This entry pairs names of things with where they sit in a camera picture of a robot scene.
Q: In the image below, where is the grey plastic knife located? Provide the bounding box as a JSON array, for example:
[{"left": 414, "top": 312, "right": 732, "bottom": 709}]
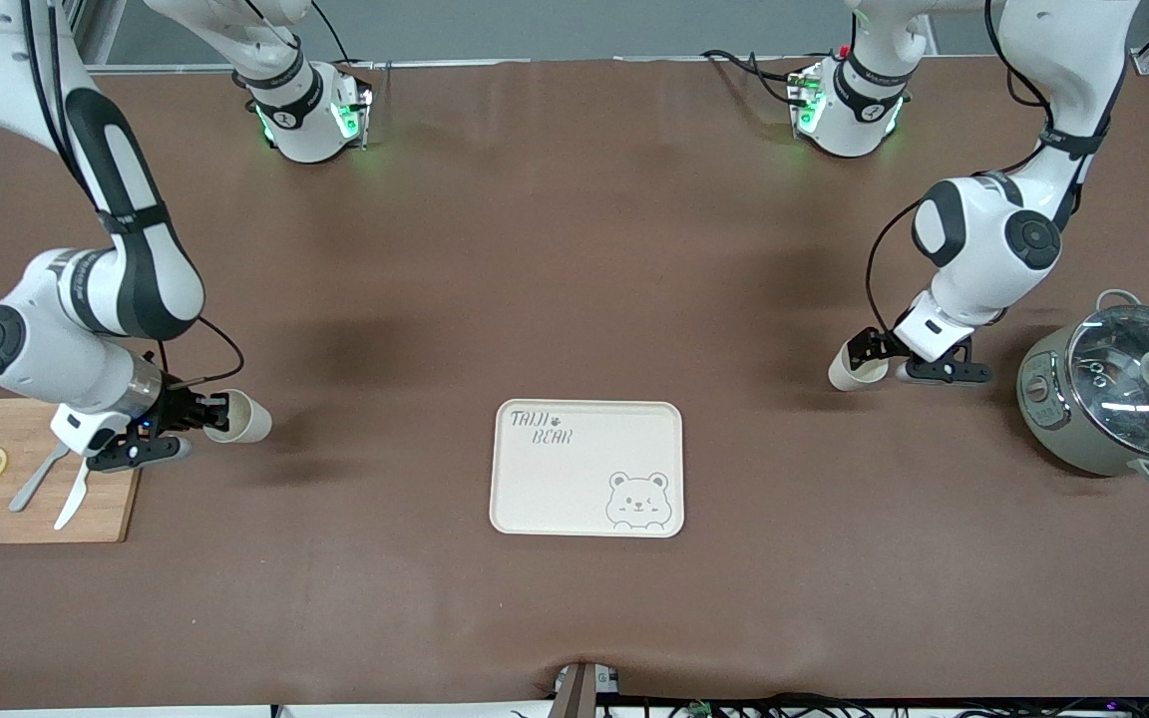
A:
[{"left": 8, "top": 443, "right": 73, "bottom": 514}]

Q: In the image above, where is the brown table mat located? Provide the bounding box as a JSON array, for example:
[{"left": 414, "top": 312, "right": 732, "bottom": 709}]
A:
[{"left": 0, "top": 55, "right": 1149, "bottom": 711}]

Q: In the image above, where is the white plastic knife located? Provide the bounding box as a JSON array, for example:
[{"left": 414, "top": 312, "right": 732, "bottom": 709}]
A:
[{"left": 54, "top": 459, "right": 94, "bottom": 532}]

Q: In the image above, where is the black right arm base cable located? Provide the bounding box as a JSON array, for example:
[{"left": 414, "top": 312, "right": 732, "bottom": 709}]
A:
[{"left": 310, "top": 0, "right": 354, "bottom": 65}]

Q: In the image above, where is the grey clamp with brown post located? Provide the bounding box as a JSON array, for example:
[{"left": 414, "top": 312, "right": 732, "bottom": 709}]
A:
[{"left": 549, "top": 660, "right": 621, "bottom": 718}]

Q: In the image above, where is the white IKEA cup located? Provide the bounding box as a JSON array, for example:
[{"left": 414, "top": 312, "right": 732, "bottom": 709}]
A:
[
  {"left": 202, "top": 389, "right": 273, "bottom": 446},
  {"left": 827, "top": 339, "right": 892, "bottom": 393}
]

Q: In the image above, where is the black arm base cable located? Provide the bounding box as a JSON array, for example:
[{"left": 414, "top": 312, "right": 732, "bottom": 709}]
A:
[
  {"left": 699, "top": 48, "right": 803, "bottom": 107},
  {"left": 310, "top": 0, "right": 354, "bottom": 65}
]

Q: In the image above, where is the grey-green electric cooking pot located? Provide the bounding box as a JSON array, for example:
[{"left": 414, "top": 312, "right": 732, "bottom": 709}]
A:
[{"left": 1016, "top": 289, "right": 1149, "bottom": 489}]

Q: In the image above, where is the glass pot lid with knob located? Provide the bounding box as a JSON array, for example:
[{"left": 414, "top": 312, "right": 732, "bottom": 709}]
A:
[{"left": 1066, "top": 304, "right": 1149, "bottom": 462}]

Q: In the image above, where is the black left arm base cable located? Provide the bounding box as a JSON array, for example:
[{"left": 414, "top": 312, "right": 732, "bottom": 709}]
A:
[{"left": 699, "top": 48, "right": 803, "bottom": 107}]

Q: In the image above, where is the cream tray with bear print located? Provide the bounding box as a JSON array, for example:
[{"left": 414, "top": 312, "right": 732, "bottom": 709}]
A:
[{"left": 489, "top": 399, "right": 685, "bottom": 539}]

